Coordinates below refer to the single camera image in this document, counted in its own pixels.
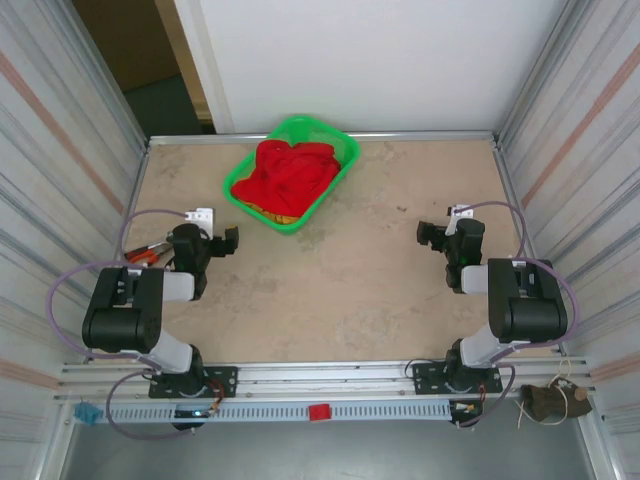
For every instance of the mustard yellow cloth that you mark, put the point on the mustard yellow cloth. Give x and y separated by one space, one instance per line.
280 217

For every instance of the small red block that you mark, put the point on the small red block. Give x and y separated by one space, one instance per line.
319 412

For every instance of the red t-shirt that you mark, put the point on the red t-shirt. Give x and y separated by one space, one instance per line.
285 175

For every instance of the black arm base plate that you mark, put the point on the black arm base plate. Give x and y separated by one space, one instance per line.
425 380
225 380

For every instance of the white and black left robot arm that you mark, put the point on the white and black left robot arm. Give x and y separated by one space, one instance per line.
120 320

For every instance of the green plastic basket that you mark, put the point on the green plastic basket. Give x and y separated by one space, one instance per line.
325 134

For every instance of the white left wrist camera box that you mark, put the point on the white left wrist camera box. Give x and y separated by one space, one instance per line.
202 216

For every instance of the small black controller board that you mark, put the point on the small black controller board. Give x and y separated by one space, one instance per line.
465 409
192 413

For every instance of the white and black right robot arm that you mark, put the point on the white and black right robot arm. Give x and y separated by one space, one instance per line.
530 310

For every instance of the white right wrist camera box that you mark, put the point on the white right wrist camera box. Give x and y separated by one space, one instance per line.
457 215

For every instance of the beige door frame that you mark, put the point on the beige door frame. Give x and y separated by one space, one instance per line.
183 55

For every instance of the aluminium mounting rail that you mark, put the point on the aluminium mounting rail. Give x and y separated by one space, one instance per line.
325 377

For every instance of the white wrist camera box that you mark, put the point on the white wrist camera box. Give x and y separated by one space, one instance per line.
202 216
457 215

